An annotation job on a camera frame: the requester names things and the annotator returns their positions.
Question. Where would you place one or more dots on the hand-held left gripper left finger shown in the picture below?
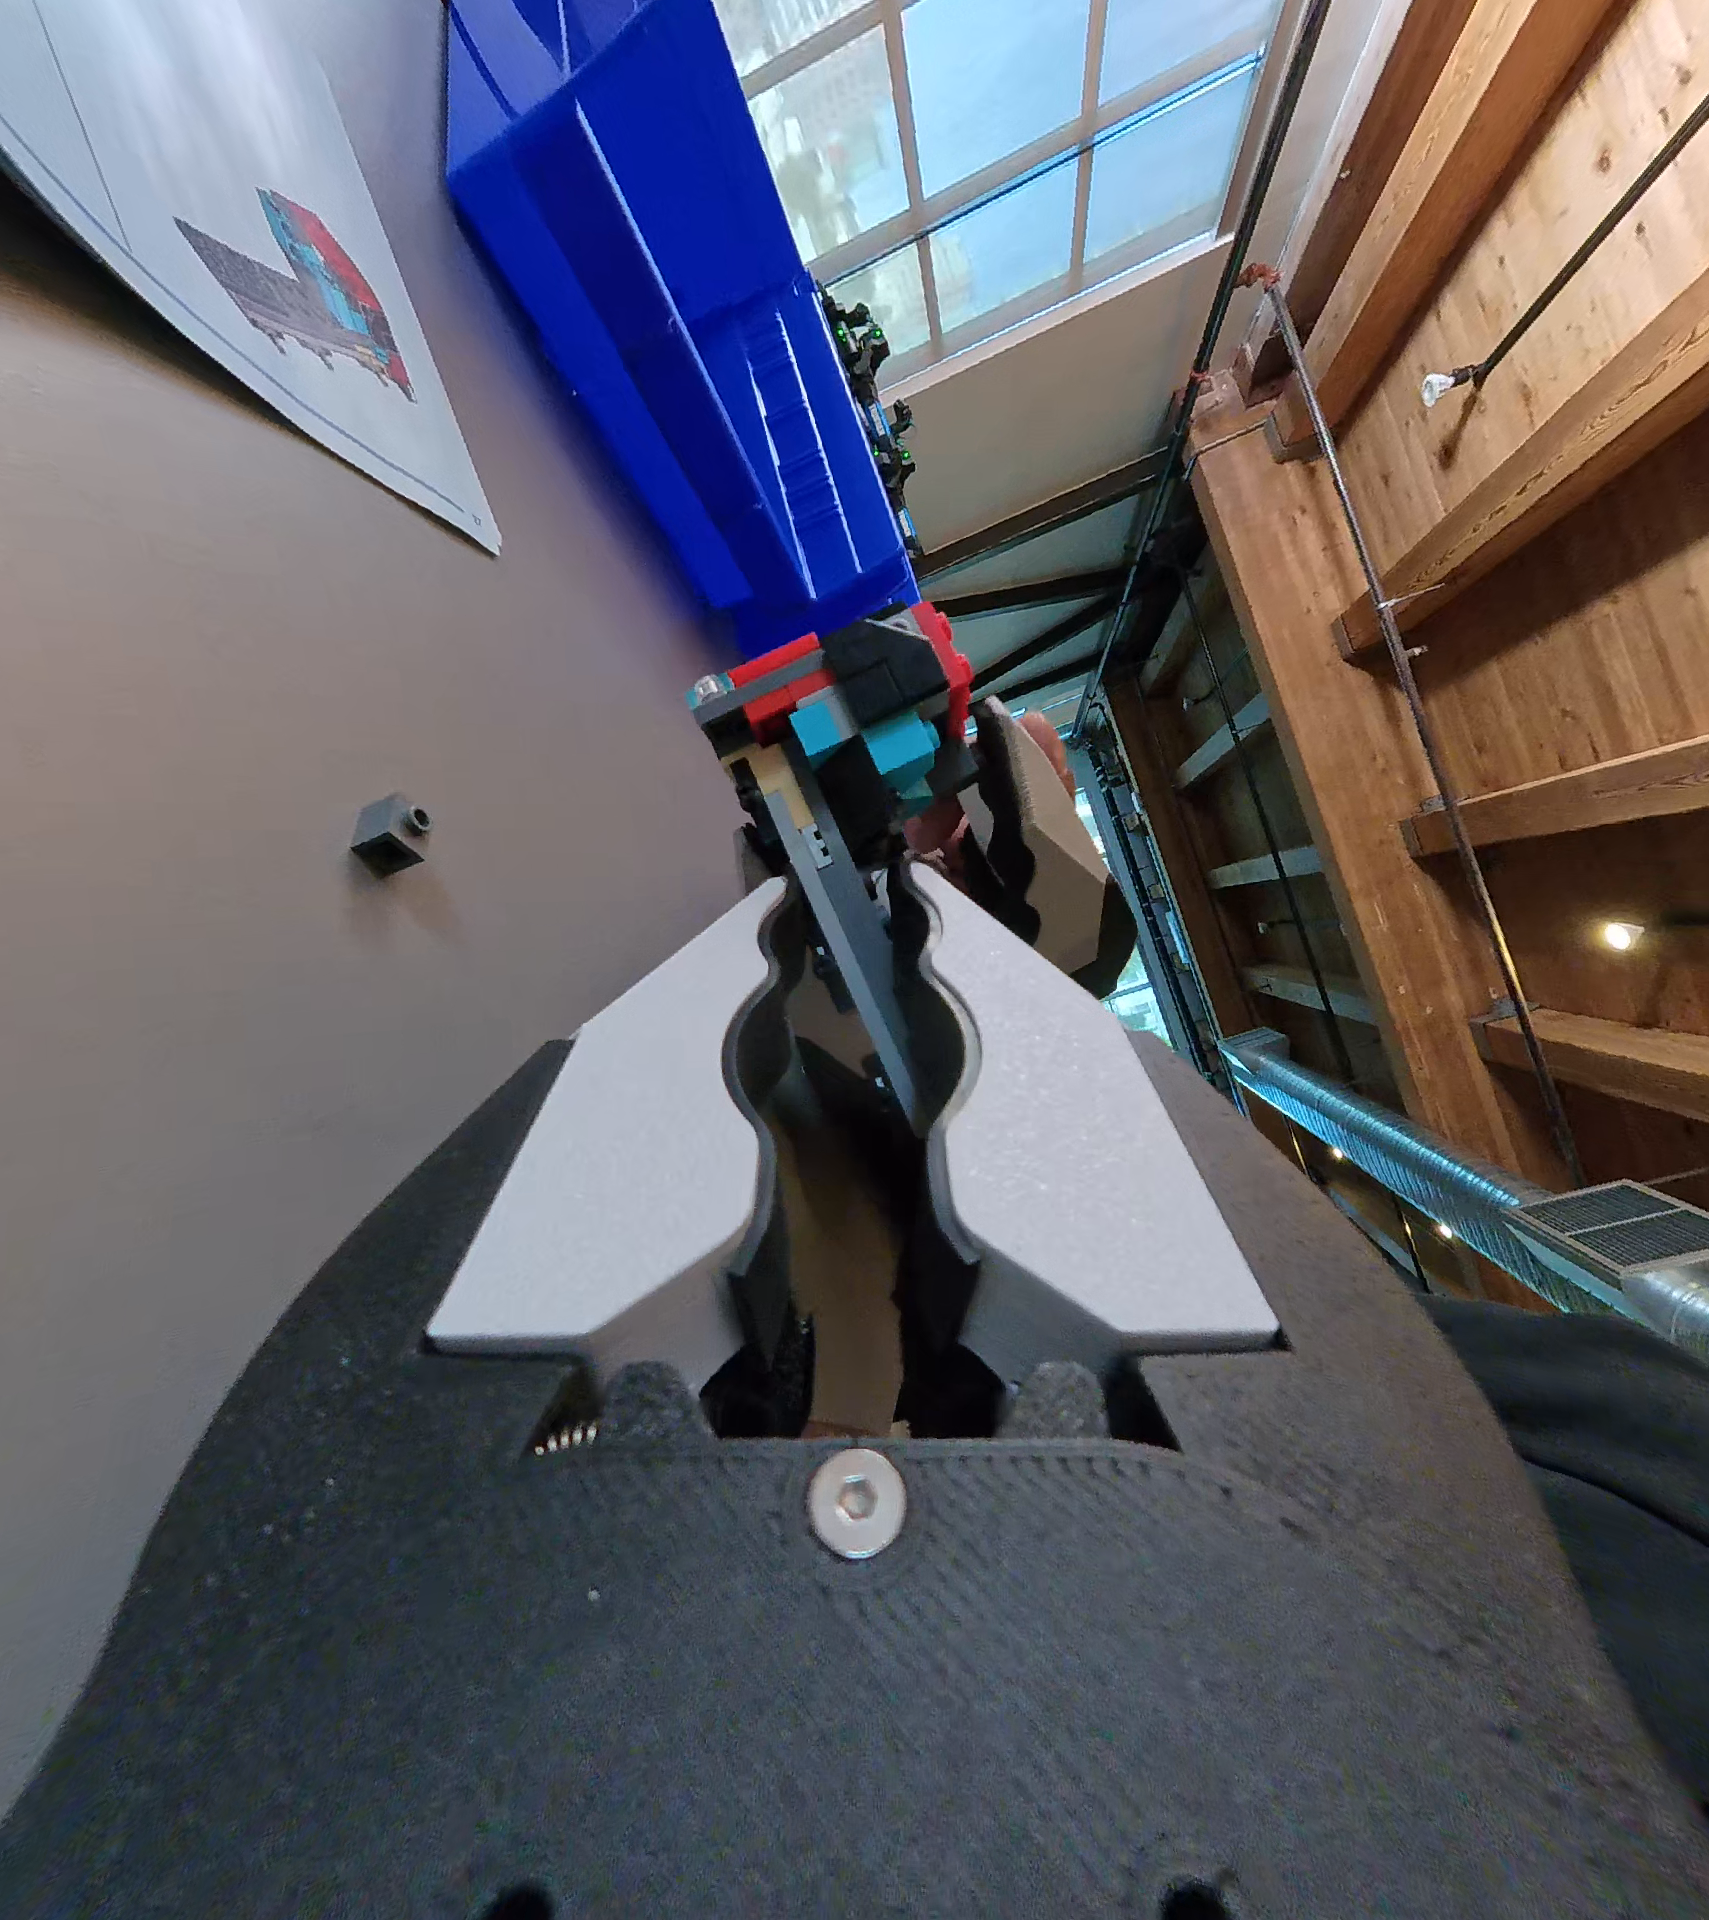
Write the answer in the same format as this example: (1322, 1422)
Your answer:
(598, 1201)

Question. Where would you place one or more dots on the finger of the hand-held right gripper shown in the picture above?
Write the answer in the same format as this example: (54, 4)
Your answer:
(757, 870)
(1064, 854)

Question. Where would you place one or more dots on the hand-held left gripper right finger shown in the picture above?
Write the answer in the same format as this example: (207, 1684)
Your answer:
(1094, 1201)

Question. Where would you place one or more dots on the toy brick model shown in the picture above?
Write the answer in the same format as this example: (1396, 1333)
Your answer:
(868, 675)

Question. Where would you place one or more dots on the person's right hand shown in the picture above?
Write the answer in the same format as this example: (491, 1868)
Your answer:
(944, 848)

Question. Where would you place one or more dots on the small grey brick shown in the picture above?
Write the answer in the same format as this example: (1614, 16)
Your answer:
(388, 841)

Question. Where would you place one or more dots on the small blue storage bin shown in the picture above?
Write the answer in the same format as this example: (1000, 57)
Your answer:
(825, 495)

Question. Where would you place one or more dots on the wooden ceiling beam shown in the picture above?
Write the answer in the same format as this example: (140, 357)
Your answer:
(1417, 224)
(1620, 793)
(1589, 469)
(1693, 1081)

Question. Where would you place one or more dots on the glowing ceiling light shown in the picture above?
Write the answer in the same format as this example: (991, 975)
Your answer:
(1622, 932)

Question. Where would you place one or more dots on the hanging spot lamp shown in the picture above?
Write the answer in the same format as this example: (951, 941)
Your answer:
(1438, 391)

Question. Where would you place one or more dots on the rusty ceiling rod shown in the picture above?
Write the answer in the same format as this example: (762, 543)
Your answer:
(1254, 278)

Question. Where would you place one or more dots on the person's dark clothing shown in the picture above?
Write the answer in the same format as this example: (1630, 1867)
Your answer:
(1664, 1575)

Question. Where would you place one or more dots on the large blue storage bin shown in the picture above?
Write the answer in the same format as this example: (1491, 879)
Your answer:
(598, 181)

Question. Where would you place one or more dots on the large paned window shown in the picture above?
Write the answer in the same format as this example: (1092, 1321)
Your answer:
(1019, 134)

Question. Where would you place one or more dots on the building instruction booklet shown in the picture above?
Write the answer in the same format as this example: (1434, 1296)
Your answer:
(195, 151)

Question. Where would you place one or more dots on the silver ventilation duct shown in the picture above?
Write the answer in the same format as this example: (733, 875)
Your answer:
(1393, 1162)

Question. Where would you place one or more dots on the duct vent grille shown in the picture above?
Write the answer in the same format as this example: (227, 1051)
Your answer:
(1641, 1223)

